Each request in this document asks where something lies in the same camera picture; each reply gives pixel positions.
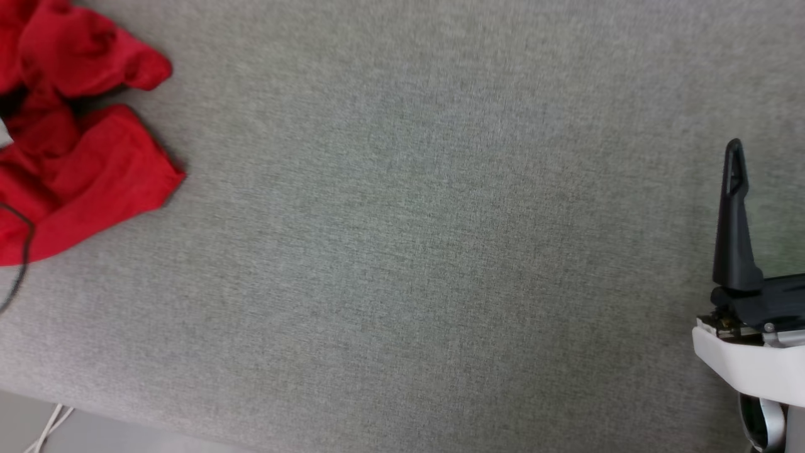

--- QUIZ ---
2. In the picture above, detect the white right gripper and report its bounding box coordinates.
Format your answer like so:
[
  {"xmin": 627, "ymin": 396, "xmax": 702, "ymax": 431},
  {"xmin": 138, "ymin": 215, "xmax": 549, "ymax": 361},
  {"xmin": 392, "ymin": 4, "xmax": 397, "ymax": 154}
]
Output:
[{"xmin": 692, "ymin": 138, "xmax": 805, "ymax": 408}]

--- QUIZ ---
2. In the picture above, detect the red and white baseball jersey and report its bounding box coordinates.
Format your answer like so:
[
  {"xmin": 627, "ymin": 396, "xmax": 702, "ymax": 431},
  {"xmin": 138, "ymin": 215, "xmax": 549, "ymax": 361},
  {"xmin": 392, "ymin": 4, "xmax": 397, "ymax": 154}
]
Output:
[{"xmin": 0, "ymin": 0, "xmax": 187, "ymax": 267}]

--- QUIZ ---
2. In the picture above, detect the grey fabric sofa seat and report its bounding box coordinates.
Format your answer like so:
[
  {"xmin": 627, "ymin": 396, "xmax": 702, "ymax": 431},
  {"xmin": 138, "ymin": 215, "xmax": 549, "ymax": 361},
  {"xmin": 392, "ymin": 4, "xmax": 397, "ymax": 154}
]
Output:
[{"xmin": 0, "ymin": 0, "xmax": 805, "ymax": 453}]

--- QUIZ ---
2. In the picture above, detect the thin white cable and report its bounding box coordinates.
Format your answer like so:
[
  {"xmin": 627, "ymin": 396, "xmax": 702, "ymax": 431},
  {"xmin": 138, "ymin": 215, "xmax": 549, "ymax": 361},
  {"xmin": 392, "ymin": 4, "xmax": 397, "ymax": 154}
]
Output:
[
  {"xmin": 24, "ymin": 404, "xmax": 65, "ymax": 453},
  {"xmin": 36, "ymin": 408, "xmax": 75, "ymax": 453}
]

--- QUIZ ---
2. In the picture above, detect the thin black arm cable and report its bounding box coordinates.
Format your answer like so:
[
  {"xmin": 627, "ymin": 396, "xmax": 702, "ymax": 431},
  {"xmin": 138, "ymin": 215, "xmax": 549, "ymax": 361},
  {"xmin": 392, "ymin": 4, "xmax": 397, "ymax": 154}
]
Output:
[{"xmin": 0, "ymin": 203, "xmax": 36, "ymax": 313}]

